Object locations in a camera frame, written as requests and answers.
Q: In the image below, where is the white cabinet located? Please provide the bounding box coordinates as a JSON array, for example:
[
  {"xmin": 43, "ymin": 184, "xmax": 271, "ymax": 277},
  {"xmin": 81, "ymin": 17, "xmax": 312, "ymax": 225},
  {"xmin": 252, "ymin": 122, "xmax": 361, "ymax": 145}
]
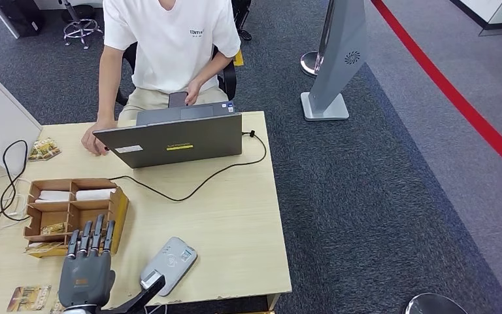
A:
[{"xmin": 0, "ymin": 68, "xmax": 43, "ymax": 177}]

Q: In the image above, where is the chrome stool base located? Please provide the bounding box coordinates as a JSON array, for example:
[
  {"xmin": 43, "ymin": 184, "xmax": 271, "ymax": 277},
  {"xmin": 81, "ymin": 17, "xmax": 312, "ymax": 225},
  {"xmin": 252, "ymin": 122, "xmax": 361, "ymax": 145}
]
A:
[{"xmin": 58, "ymin": 0, "xmax": 105, "ymax": 50}]

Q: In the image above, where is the black camera bracket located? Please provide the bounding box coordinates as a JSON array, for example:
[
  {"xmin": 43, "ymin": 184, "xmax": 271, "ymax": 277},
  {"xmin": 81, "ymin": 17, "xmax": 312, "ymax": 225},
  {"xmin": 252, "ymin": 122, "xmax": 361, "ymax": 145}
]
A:
[{"xmin": 97, "ymin": 275, "xmax": 167, "ymax": 314}]

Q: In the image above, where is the black office chair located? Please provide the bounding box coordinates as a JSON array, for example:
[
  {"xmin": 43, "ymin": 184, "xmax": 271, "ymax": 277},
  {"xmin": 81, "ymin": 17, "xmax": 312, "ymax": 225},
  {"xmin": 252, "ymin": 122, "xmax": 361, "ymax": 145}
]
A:
[{"xmin": 114, "ymin": 41, "xmax": 238, "ymax": 107}]

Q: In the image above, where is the white card stack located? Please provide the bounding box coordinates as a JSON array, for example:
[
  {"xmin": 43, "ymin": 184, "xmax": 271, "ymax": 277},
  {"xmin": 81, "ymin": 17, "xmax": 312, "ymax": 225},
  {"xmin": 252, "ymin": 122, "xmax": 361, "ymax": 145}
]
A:
[
  {"xmin": 34, "ymin": 190, "xmax": 71, "ymax": 203},
  {"xmin": 75, "ymin": 188, "xmax": 117, "ymax": 201}
]

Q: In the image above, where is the chrome stanchion post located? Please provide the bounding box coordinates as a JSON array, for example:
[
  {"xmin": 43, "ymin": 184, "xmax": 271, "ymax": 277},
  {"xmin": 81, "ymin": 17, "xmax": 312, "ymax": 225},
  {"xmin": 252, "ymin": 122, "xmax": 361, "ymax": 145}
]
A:
[{"xmin": 299, "ymin": 0, "xmax": 336, "ymax": 79}]

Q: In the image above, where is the dark smartphone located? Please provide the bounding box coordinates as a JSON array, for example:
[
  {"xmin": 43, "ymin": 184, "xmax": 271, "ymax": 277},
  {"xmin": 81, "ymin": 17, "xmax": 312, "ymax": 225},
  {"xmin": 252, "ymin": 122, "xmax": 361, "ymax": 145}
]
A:
[{"xmin": 167, "ymin": 91, "xmax": 190, "ymax": 109}]

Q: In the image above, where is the person's right hand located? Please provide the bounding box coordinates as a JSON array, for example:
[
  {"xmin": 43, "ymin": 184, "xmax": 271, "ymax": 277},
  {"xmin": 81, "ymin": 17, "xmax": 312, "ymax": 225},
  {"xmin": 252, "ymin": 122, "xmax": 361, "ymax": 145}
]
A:
[{"xmin": 80, "ymin": 121, "xmax": 111, "ymax": 157}]

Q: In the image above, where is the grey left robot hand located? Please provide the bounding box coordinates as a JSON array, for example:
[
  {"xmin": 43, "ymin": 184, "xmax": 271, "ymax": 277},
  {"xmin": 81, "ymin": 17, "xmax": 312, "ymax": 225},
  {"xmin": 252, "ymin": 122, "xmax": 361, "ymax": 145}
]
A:
[{"xmin": 58, "ymin": 214, "xmax": 117, "ymax": 309}]

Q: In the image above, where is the person's left hand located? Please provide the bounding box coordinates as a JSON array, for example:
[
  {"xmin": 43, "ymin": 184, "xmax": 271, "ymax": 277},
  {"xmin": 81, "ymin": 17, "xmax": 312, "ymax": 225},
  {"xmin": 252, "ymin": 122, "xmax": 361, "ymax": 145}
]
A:
[{"xmin": 184, "ymin": 79, "xmax": 204, "ymax": 106}]

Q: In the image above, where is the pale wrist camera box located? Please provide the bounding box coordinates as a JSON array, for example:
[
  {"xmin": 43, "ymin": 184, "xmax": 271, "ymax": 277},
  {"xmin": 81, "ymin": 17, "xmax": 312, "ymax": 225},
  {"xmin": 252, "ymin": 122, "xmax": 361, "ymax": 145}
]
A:
[{"xmin": 140, "ymin": 269, "xmax": 165, "ymax": 290}]

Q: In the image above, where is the black laptop power cable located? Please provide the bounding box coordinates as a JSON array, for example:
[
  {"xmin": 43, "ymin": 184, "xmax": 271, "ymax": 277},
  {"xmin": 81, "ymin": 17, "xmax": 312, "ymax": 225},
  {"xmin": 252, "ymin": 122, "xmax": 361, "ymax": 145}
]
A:
[{"xmin": 108, "ymin": 130, "xmax": 268, "ymax": 203}]

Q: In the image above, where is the chrome round base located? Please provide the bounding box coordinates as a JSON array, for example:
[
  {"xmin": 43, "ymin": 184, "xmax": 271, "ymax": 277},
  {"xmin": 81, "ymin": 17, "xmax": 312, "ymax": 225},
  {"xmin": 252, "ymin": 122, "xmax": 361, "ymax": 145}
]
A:
[{"xmin": 405, "ymin": 293, "xmax": 469, "ymax": 314}]

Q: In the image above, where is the grey card reader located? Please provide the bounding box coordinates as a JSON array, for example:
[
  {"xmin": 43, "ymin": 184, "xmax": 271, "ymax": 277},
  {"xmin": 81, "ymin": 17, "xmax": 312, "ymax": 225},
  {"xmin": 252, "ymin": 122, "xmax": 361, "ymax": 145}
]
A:
[{"xmin": 140, "ymin": 236, "xmax": 199, "ymax": 297}]

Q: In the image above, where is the wooden card organiser box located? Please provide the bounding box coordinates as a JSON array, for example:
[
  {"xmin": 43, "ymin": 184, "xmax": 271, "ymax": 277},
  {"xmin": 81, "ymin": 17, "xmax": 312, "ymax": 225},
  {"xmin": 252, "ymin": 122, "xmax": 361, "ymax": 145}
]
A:
[{"xmin": 22, "ymin": 177, "xmax": 129, "ymax": 260}]

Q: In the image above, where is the black looped cable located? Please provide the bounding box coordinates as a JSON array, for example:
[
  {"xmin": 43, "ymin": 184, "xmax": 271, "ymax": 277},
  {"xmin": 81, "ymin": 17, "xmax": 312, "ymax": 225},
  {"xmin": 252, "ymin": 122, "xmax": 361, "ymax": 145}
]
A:
[{"xmin": 0, "ymin": 139, "xmax": 30, "ymax": 223}]

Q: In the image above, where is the grey laptop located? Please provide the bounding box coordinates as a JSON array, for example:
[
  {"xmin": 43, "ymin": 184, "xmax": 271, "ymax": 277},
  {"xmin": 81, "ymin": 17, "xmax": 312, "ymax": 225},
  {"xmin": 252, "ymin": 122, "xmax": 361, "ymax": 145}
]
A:
[{"xmin": 93, "ymin": 101, "xmax": 243, "ymax": 169}]

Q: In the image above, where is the grey standing kiosk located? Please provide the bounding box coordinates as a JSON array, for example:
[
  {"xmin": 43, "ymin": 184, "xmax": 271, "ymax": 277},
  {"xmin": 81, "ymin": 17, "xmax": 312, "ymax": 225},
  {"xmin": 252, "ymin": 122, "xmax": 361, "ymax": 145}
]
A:
[{"xmin": 299, "ymin": 0, "xmax": 369, "ymax": 122}]

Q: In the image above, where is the white desk panel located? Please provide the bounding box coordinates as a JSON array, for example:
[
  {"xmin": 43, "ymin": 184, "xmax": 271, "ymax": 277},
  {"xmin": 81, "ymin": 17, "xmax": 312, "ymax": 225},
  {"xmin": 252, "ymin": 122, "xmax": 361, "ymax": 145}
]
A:
[{"xmin": 0, "ymin": 0, "xmax": 22, "ymax": 41}]

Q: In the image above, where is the person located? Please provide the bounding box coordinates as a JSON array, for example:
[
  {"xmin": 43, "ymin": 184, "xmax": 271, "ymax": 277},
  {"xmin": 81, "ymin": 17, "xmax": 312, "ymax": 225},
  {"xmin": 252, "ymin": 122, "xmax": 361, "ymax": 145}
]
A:
[{"xmin": 80, "ymin": 0, "xmax": 242, "ymax": 157}]

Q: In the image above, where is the black bag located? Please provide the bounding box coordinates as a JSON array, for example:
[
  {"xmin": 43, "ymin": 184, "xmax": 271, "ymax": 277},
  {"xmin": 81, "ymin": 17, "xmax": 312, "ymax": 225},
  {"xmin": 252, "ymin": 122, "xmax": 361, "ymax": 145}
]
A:
[{"xmin": 0, "ymin": 0, "xmax": 46, "ymax": 39}]

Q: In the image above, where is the black chair base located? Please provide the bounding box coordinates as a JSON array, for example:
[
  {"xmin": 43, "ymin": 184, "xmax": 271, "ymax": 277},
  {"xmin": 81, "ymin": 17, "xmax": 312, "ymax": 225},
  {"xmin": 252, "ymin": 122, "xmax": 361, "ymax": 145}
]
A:
[{"xmin": 231, "ymin": 0, "xmax": 253, "ymax": 43}]

